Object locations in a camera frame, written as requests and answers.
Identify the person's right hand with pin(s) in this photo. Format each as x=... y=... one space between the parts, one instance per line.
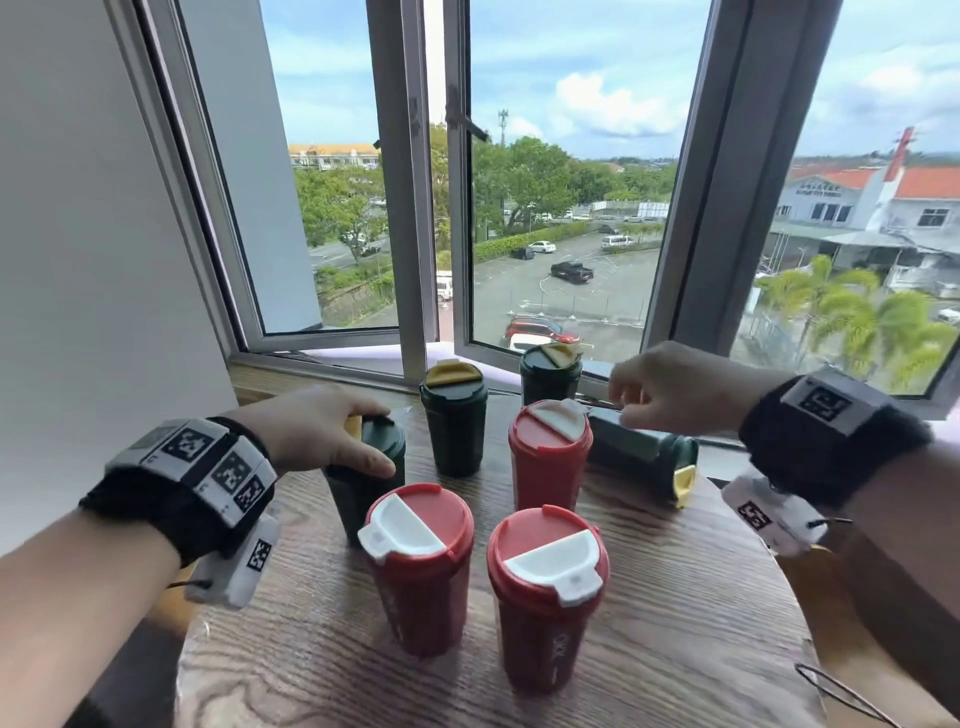
x=697 y=390

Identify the person's left hand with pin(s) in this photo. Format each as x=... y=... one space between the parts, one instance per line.
x=300 y=427

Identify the person's right thumb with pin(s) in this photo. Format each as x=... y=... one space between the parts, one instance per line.
x=641 y=420

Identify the person's left thumb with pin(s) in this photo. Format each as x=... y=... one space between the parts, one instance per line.
x=364 y=456

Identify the dark green cup yellow lid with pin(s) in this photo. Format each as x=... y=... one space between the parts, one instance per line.
x=361 y=499
x=454 y=435
x=637 y=454
x=546 y=382

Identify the person's left forearm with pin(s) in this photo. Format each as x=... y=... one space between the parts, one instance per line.
x=67 y=615

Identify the person's right forearm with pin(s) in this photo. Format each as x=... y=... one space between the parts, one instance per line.
x=911 y=525

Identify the red cup white lid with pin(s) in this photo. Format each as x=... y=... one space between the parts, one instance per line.
x=544 y=637
x=550 y=465
x=421 y=585

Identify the wooden window sill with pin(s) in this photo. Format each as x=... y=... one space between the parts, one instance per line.
x=300 y=375

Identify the red car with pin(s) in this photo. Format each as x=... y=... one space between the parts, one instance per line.
x=536 y=328

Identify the black pickup truck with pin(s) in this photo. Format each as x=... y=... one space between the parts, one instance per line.
x=571 y=272

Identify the black wristband with marker tags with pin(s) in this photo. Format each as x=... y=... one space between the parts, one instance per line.
x=817 y=442
x=176 y=495

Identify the white van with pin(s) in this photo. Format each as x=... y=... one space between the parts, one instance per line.
x=616 y=241

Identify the white car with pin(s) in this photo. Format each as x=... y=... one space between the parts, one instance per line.
x=542 y=247

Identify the palm tree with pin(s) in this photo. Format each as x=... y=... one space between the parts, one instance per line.
x=862 y=315

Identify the grey open window sash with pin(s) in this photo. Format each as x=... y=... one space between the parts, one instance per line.
x=405 y=187

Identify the building with yellow roof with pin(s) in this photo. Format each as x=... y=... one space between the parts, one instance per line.
x=334 y=156

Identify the white building orange roof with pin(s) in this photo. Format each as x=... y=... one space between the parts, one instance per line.
x=900 y=210

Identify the fixed window pane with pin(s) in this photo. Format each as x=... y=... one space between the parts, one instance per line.
x=885 y=187

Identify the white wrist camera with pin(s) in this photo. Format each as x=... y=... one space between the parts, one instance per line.
x=236 y=562
x=772 y=514

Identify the grey window post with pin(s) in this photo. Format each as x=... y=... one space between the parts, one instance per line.
x=739 y=187

